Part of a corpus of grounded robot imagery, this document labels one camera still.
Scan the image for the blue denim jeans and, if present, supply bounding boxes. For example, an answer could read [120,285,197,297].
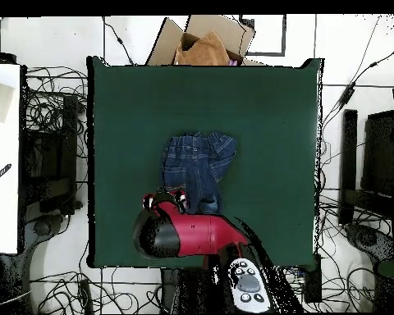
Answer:
[159,130,237,216]

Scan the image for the black power strip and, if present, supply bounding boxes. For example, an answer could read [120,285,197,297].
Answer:
[303,253,323,304]
[79,278,94,314]

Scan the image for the dark green table cloth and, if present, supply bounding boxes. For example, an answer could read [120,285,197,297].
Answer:
[85,55,324,269]

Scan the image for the white table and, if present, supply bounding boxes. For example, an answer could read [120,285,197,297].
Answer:
[0,62,21,255]

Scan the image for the black threaded rod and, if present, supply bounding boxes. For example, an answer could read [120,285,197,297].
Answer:
[0,162,13,189]

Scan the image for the brown cardboard box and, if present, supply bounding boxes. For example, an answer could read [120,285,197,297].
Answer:
[145,14,267,66]

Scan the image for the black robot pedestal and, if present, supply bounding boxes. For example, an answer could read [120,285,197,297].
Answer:
[159,267,224,314]

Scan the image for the tangled black cables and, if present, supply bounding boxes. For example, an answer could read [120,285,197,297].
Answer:
[29,267,162,314]
[25,65,89,158]
[314,189,378,313]

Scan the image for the thin black cable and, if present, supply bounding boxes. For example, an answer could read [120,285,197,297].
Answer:
[102,16,135,66]

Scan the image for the black rectangular frame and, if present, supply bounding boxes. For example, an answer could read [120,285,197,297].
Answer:
[238,14,287,57]

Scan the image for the black cable with adapter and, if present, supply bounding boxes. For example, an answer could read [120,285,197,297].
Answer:
[321,39,394,132]

